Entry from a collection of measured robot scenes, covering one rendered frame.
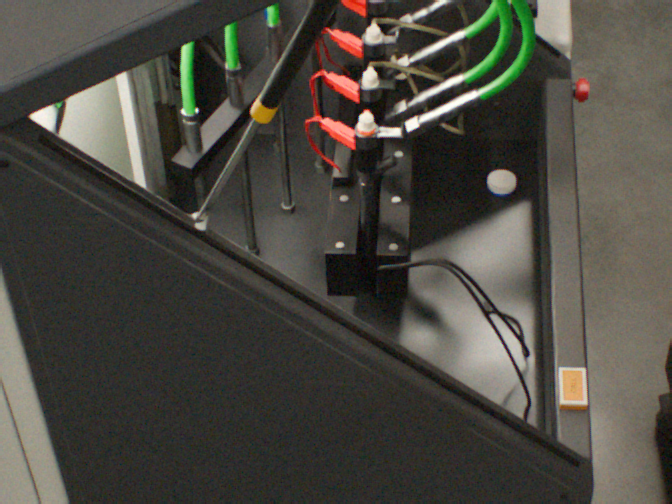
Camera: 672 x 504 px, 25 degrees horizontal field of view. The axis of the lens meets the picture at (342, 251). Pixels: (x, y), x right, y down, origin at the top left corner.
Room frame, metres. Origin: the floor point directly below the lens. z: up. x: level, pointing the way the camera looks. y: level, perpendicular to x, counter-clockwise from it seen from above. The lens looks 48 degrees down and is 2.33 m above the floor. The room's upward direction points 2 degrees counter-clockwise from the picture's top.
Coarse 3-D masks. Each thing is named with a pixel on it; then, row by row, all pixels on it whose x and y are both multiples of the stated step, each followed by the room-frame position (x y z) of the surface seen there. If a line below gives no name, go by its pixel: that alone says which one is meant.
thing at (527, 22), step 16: (512, 0) 1.23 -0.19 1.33; (528, 16) 1.23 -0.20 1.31; (528, 32) 1.23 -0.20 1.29; (192, 48) 1.27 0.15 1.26; (528, 48) 1.23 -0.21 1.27; (192, 64) 1.27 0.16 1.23; (512, 64) 1.24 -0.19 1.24; (192, 80) 1.27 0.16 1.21; (496, 80) 1.24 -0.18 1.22; (512, 80) 1.23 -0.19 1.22; (192, 96) 1.27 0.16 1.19; (480, 96) 1.23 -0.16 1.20; (192, 112) 1.27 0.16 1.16
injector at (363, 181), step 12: (360, 144) 1.24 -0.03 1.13; (372, 144) 1.24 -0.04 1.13; (360, 156) 1.24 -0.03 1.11; (372, 156) 1.24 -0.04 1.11; (360, 168) 1.24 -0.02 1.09; (372, 168) 1.24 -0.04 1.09; (384, 168) 1.24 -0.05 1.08; (360, 180) 1.25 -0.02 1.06; (372, 180) 1.25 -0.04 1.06; (360, 192) 1.25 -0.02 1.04; (372, 192) 1.24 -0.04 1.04; (372, 204) 1.25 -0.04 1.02; (372, 216) 1.25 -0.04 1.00; (372, 228) 1.25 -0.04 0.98; (372, 240) 1.24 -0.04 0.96; (372, 252) 1.24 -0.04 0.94
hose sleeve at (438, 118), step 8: (464, 96) 1.24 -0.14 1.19; (472, 96) 1.24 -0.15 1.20; (448, 104) 1.24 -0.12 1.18; (456, 104) 1.24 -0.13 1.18; (464, 104) 1.23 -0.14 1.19; (472, 104) 1.23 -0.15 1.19; (432, 112) 1.24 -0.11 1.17; (440, 112) 1.24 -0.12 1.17; (448, 112) 1.24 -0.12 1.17; (456, 112) 1.23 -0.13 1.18; (424, 120) 1.24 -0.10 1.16; (432, 120) 1.24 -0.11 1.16; (440, 120) 1.24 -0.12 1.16; (424, 128) 1.24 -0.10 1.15
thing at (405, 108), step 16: (496, 0) 1.31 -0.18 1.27; (496, 48) 1.32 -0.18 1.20; (240, 64) 1.35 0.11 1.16; (480, 64) 1.32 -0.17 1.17; (496, 64) 1.32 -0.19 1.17; (240, 80) 1.34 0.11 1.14; (448, 80) 1.32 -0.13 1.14; (464, 80) 1.32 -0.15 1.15; (240, 96) 1.34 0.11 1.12; (416, 96) 1.33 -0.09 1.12; (432, 96) 1.32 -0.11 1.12; (400, 112) 1.32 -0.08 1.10
